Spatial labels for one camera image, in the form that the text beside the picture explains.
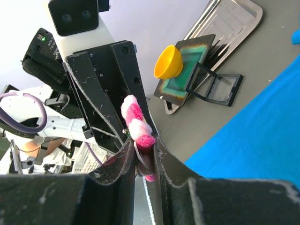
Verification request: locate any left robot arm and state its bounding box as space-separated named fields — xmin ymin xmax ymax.
xmin=0 ymin=28 xmax=155 ymax=153

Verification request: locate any blue t-shirt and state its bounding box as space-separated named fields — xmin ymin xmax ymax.
xmin=185 ymin=26 xmax=300 ymax=185

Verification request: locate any white perforated plastic basket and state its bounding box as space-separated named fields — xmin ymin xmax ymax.
xmin=71 ymin=143 xmax=108 ymax=174

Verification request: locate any small black square lid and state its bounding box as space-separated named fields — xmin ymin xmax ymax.
xmin=185 ymin=62 xmax=244 ymax=107

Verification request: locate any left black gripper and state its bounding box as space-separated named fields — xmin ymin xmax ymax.
xmin=22 ymin=28 xmax=158 ymax=150

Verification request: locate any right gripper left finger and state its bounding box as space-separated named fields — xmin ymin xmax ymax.
xmin=0 ymin=139 xmax=135 ymax=225

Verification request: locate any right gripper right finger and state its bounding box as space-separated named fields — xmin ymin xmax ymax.
xmin=154 ymin=137 xmax=300 ymax=225

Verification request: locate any black box green lining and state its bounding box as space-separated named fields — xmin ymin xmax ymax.
xmin=154 ymin=34 xmax=216 ymax=106

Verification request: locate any pink flower smiley brooch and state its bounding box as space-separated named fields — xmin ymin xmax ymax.
xmin=121 ymin=95 xmax=156 ymax=182

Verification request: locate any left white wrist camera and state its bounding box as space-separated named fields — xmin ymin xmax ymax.
xmin=43 ymin=0 xmax=115 ymax=61

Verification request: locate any orange bowl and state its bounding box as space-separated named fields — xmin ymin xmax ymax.
xmin=154 ymin=45 xmax=183 ymax=80

